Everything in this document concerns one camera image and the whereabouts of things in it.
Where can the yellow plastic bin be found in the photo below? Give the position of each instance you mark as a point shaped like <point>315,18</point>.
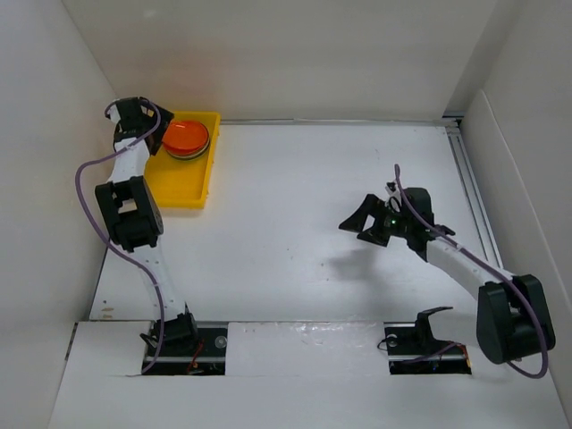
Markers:
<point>183,184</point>

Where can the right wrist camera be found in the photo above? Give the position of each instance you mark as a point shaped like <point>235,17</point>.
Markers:
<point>394,197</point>

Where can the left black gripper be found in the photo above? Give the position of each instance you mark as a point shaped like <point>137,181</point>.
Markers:
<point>165,118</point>

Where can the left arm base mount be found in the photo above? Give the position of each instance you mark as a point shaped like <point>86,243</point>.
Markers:
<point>205,357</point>

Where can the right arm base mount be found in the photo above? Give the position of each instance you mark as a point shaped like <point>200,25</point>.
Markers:
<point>412,349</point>

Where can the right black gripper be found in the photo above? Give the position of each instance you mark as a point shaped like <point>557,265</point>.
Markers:
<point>372,206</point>

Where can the orange plate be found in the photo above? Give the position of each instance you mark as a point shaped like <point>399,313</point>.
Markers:
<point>185,137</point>

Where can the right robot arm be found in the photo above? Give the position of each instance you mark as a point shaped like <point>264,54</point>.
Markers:
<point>513,320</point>

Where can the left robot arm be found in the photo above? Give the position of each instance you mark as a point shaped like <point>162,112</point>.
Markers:
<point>133,220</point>

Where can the blue white patterned plate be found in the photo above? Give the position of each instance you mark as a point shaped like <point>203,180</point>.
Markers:
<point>186,155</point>

